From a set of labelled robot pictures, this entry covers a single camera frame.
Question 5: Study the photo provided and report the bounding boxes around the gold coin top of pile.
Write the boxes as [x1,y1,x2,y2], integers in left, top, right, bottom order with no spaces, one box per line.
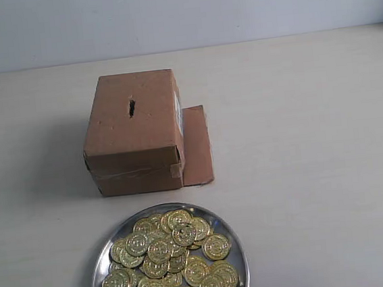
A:
[172,223,196,246]

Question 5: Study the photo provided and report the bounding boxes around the round steel plate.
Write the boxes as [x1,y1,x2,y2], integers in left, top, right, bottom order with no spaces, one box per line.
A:
[91,203,250,287]

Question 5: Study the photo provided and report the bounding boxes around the gold coin far right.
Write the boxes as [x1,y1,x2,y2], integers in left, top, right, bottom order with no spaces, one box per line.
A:
[202,233,231,261]

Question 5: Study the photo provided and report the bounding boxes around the gold coin centre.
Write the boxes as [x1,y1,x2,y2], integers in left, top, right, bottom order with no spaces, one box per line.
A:
[147,238,172,264]

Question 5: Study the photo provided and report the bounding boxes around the cardboard box with slot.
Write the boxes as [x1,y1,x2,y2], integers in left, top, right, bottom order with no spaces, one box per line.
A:
[83,69,214,197]

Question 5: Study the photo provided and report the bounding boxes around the gold coin upper left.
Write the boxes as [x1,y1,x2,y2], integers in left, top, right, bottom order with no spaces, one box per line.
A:
[125,232,150,257]

